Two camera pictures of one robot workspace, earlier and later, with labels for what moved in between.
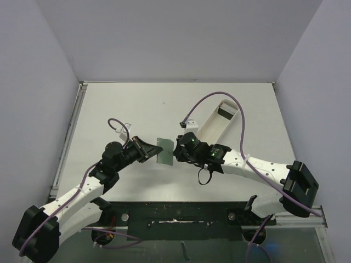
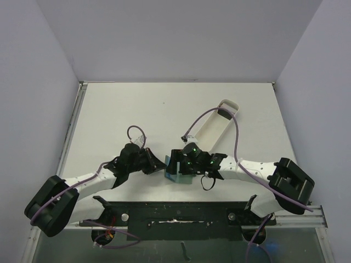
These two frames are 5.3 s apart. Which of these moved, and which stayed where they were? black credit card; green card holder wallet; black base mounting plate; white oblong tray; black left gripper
Moved: green card holder wallet; black left gripper
Stayed: white oblong tray; black base mounting plate; black credit card
